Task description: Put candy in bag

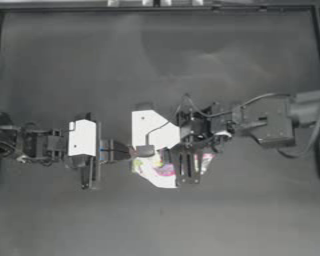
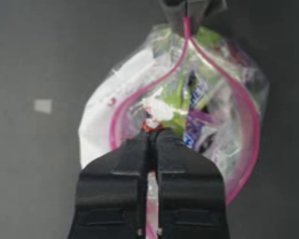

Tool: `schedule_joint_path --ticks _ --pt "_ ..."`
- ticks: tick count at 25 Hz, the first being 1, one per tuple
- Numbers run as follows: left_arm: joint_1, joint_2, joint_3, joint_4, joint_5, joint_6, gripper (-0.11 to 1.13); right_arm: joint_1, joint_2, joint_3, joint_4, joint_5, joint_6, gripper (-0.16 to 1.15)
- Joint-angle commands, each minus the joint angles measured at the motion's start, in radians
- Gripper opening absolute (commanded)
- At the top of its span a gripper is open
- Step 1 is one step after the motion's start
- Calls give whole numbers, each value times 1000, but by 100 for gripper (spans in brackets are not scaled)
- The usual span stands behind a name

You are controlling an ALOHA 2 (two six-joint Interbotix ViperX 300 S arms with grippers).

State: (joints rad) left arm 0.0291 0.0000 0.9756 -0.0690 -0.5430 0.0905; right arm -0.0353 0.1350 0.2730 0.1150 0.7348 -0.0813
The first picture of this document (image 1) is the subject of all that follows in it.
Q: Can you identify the clear bag with pink zip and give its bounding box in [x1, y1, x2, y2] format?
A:
[130, 151, 217, 190]

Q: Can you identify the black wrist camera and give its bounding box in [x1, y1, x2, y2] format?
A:
[67, 154, 96, 169]
[134, 144, 156, 158]

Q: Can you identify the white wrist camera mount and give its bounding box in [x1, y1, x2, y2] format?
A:
[66, 119, 98, 158]
[130, 109, 182, 151]

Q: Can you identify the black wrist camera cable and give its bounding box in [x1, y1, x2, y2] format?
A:
[145, 109, 186, 148]

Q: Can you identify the black table frame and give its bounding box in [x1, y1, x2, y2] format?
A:
[0, 0, 320, 189]

